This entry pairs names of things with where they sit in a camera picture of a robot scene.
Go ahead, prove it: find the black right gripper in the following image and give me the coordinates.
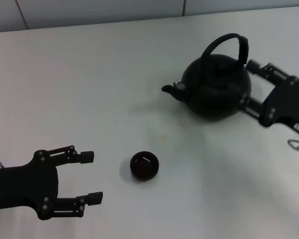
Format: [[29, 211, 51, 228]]
[[239, 59, 299, 137]]

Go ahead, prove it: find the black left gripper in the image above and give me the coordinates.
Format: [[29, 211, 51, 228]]
[[0, 144, 104, 221]]

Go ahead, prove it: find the black round teapot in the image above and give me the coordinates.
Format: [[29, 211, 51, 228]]
[[161, 33, 253, 122]]

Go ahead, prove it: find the small black teacup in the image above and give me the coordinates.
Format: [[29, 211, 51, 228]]
[[129, 151, 160, 181]]

